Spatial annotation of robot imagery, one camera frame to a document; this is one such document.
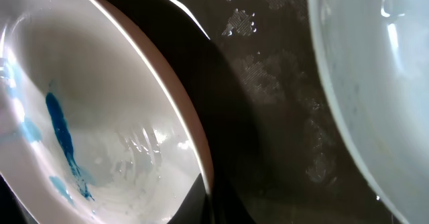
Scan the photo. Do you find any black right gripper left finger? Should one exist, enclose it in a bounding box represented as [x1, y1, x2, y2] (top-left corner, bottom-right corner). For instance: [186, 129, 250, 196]
[168, 174, 210, 224]

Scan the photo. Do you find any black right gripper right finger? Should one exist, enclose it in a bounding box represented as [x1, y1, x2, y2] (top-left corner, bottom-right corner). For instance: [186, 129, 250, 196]
[214, 176, 255, 224]

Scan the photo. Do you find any white plate blue stain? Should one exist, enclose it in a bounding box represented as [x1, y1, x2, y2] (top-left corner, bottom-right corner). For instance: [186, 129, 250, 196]
[308, 0, 428, 223]
[1, 0, 214, 223]

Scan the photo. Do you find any dark plate tray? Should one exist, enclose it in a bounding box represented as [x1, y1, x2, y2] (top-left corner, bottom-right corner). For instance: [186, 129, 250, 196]
[107, 0, 397, 223]

